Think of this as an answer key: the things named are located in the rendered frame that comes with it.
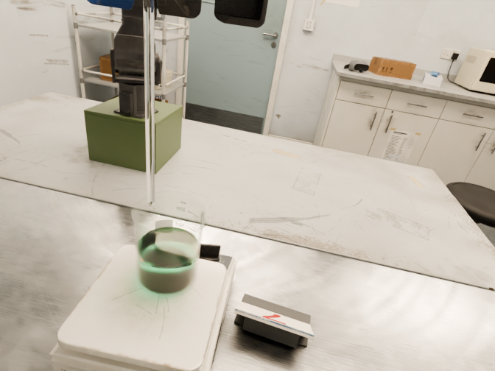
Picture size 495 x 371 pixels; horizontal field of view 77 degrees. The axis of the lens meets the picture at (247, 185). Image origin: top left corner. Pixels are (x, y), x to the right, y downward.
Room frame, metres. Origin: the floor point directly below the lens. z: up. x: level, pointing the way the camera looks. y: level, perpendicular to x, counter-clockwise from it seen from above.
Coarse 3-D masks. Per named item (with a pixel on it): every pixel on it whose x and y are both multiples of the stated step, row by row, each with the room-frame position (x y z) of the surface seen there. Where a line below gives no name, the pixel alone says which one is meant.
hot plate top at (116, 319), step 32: (128, 256) 0.24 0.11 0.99; (96, 288) 0.19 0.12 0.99; (128, 288) 0.20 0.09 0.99; (192, 288) 0.21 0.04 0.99; (96, 320) 0.16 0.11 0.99; (128, 320) 0.17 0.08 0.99; (160, 320) 0.17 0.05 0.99; (192, 320) 0.18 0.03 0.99; (96, 352) 0.14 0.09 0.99; (128, 352) 0.14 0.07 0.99; (160, 352) 0.14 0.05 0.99; (192, 352) 0.15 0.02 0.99
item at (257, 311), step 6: (240, 306) 0.25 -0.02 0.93; (246, 306) 0.26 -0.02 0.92; (252, 306) 0.27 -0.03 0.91; (252, 312) 0.24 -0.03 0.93; (258, 312) 0.25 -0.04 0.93; (264, 312) 0.26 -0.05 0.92; (270, 312) 0.26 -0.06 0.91; (270, 318) 0.24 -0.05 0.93; (276, 318) 0.24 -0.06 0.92; (282, 318) 0.25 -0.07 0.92; (288, 318) 0.26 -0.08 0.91; (288, 324) 0.23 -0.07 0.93; (294, 324) 0.24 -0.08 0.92; (300, 324) 0.25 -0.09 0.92; (300, 330) 0.22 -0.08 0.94; (306, 330) 0.23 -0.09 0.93
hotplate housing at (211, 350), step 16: (224, 288) 0.23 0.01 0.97; (224, 304) 0.22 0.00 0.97; (64, 352) 0.14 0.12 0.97; (208, 352) 0.16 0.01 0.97; (64, 368) 0.13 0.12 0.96; (80, 368) 0.13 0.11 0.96; (96, 368) 0.14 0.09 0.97; (112, 368) 0.14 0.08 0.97; (128, 368) 0.14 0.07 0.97; (144, 368) 0.14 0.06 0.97; (208, 368) 0.15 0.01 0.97
